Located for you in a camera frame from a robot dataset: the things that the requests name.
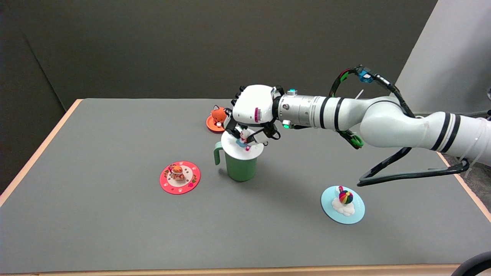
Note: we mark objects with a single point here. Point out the orange fox cup lid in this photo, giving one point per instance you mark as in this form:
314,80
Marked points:
215,119

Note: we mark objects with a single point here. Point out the white cup lid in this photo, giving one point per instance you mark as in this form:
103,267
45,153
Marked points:
245,149

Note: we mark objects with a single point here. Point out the office chair base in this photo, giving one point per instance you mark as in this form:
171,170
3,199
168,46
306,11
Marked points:
488,111

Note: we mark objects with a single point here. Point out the blue balloon cup lid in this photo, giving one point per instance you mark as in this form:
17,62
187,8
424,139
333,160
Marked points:
342,205

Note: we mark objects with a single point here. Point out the red cat cup lid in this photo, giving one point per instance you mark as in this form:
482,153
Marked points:
180,177

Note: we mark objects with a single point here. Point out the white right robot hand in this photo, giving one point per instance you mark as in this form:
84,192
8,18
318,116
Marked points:
251,109

